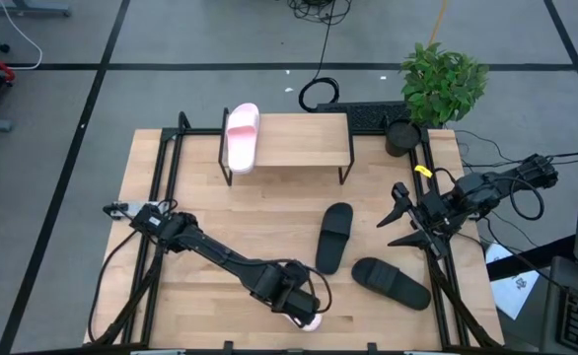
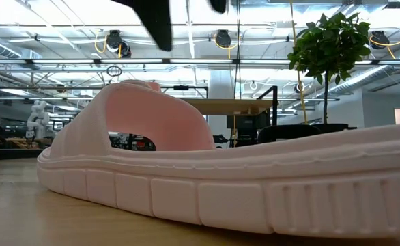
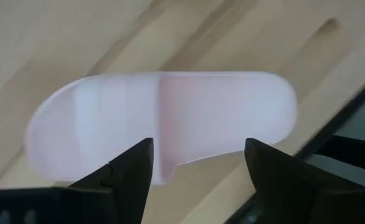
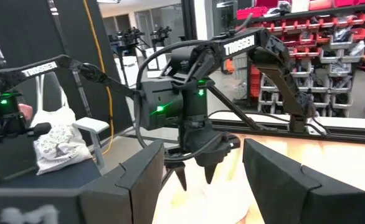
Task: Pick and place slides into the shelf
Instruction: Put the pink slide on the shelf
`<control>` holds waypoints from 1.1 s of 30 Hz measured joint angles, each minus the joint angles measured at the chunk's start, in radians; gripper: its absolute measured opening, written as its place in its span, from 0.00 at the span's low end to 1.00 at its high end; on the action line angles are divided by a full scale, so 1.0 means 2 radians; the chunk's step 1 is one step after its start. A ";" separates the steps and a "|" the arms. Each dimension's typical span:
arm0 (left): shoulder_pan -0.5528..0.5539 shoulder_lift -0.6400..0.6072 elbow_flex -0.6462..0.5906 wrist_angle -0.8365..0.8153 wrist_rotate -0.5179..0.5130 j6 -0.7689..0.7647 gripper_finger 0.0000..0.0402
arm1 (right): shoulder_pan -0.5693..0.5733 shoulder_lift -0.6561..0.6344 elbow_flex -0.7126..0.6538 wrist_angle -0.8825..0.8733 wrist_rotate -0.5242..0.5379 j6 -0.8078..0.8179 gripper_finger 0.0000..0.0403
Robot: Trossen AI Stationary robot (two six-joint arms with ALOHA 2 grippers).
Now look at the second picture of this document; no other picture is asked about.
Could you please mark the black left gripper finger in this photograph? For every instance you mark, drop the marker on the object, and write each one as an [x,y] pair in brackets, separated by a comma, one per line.
[155,20]
[220,5]

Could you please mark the pink slide sandal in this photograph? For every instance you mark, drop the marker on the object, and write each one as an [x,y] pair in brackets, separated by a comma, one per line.
[220,191]

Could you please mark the wooden shelf with black legs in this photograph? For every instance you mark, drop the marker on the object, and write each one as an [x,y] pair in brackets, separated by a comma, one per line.
[227,106]

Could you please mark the long ceiling light strip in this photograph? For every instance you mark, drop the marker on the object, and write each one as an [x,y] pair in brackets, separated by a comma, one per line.
[135,61]

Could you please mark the green leafy potted plant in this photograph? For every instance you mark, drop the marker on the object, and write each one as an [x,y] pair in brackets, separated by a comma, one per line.
[329,44]

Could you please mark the white robot figure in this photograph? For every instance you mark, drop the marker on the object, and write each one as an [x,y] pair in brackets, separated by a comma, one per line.
[38,119]

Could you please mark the dark background workbench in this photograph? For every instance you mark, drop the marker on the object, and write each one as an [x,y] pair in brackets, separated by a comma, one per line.
[9,153]

